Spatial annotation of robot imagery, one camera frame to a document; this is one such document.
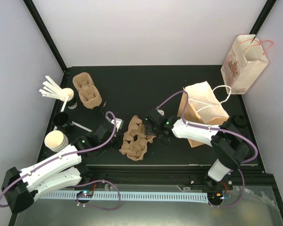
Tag brown pulp cup carrier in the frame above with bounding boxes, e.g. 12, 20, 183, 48
119, 115, 155, 161

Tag brown paper bag white handles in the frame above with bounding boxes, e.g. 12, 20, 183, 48
177, 81, 232, 148

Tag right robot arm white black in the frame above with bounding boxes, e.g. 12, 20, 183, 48
143, 109, 256, 190

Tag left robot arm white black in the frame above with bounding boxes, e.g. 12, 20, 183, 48
0, 122, 124, 214

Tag stacked brown pulp cup carriers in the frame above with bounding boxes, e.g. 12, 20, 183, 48
73, 72, 102, 109

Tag small green circuit board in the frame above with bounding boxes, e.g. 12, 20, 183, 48
76, 190, 93, 198

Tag black paper cup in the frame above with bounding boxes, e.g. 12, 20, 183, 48
53, 112, 73, 131

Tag paper cup holding stirrers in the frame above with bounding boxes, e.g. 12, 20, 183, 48
60, 88, 77, 110

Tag bundle of white wrapped straws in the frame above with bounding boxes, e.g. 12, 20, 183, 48
39, 76, 65, 101

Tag white printed paper bag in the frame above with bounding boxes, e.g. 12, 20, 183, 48
221, 34, 273, 95

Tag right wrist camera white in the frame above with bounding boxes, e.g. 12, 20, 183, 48
156, 108, 165, 116

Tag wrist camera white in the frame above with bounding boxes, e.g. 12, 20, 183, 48
106, 116, 124, 131
156, 108, 165, 116

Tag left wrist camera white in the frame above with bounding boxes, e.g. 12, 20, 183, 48
106, 116, 124, 131

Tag light blue cable duct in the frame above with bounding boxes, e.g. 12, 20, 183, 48
42, 190, 208, 203

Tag black aluminium frame rail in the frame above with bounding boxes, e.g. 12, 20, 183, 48
79, 165, 277, 188

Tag left black corner post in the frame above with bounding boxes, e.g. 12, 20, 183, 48
23, 0, 67, 72

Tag black corner post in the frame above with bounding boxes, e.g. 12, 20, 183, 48
249, 0, 277, 35
23, 0, 67, 72

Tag right black corner post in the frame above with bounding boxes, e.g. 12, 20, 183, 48
249, 0, 277, 35

